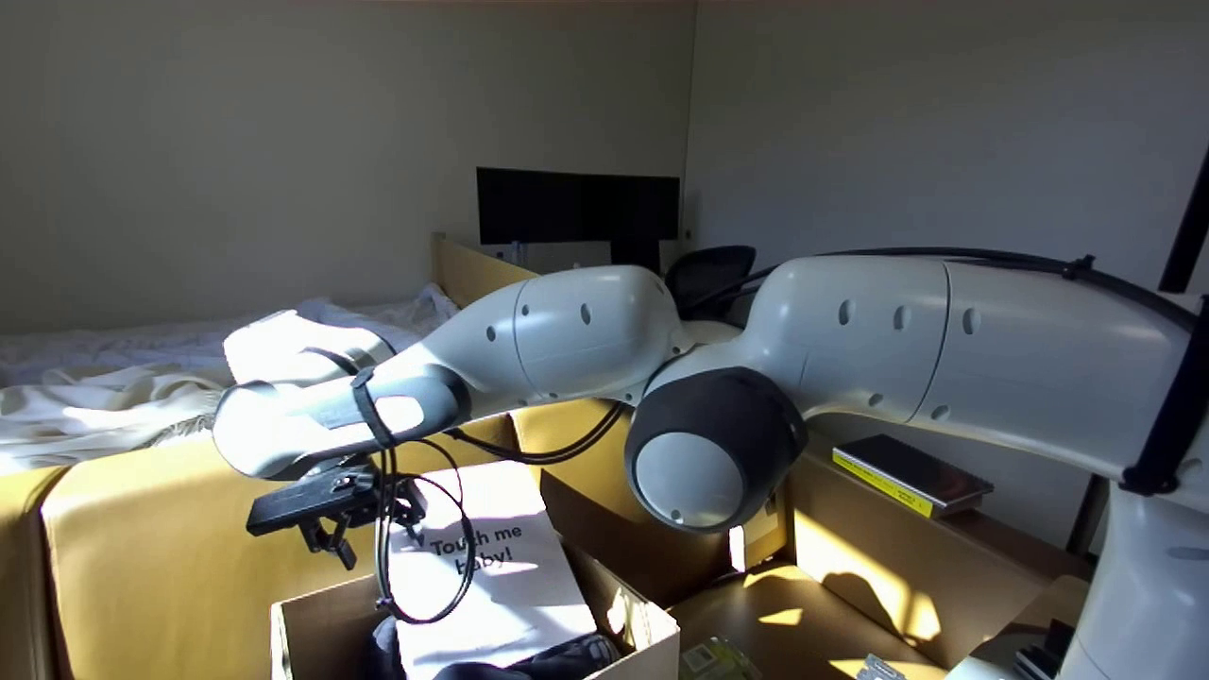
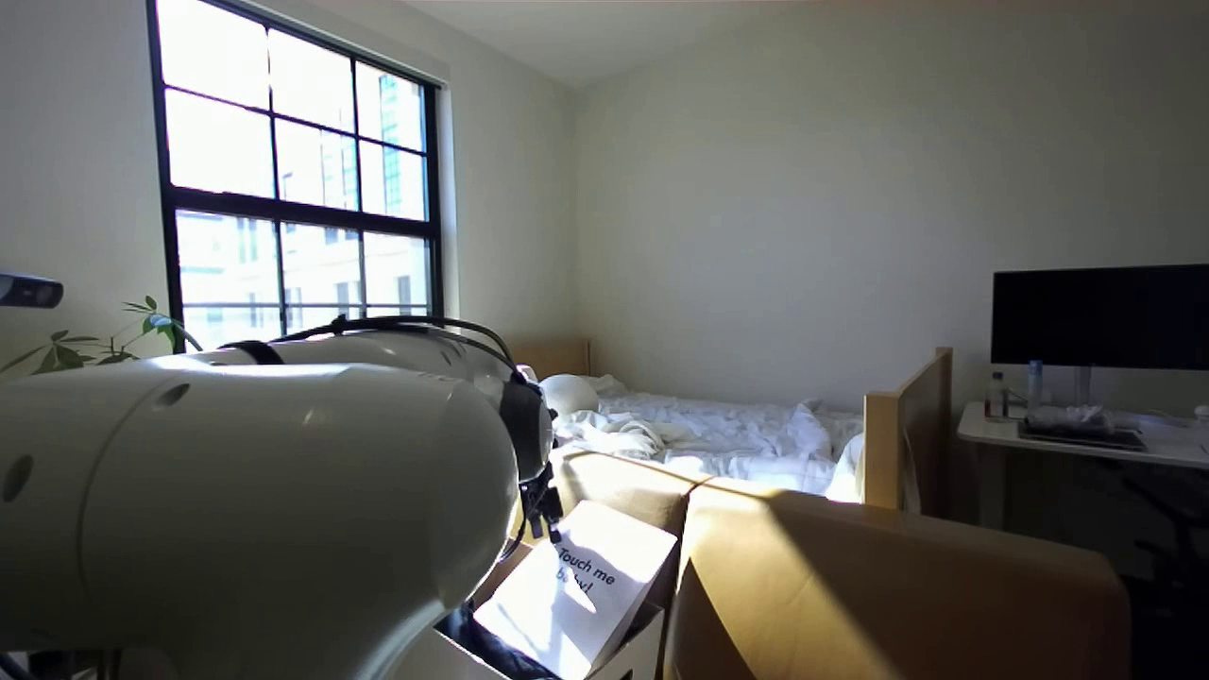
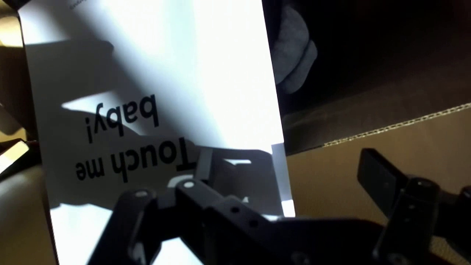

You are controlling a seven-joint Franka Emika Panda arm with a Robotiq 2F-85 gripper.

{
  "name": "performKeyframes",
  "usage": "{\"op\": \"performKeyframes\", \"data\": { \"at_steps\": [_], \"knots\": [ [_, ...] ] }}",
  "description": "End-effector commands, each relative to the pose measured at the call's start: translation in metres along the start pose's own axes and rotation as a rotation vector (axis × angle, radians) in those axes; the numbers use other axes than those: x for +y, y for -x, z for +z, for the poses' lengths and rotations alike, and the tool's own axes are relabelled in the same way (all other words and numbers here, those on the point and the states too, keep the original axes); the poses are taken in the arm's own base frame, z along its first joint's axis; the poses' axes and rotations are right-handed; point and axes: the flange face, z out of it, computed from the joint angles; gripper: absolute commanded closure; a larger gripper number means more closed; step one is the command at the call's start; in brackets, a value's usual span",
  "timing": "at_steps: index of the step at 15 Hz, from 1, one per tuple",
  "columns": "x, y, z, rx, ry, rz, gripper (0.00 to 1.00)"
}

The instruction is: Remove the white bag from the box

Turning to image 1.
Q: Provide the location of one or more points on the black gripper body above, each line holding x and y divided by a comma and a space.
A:
306, 495

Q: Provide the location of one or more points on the white paper stack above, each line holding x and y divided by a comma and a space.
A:
504, 591

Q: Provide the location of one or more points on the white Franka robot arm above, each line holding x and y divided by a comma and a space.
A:
983, 351

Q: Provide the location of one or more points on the brown cardboard box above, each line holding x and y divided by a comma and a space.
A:
645, 637

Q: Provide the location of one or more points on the open cardboard box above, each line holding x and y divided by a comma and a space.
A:
883, 567

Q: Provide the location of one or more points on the crumpled white bed sheets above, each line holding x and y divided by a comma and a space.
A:
116, 380

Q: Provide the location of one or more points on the black computer monitor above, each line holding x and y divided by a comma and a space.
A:
567, 207

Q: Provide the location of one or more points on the small green packet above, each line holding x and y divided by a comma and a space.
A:
719, 660

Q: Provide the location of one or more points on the black office chair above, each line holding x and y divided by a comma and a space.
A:
708, 273

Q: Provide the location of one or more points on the black and yellow book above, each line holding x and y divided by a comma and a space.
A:
909, 474

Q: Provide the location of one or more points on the dark door frame post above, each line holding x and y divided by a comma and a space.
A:
1186, 219

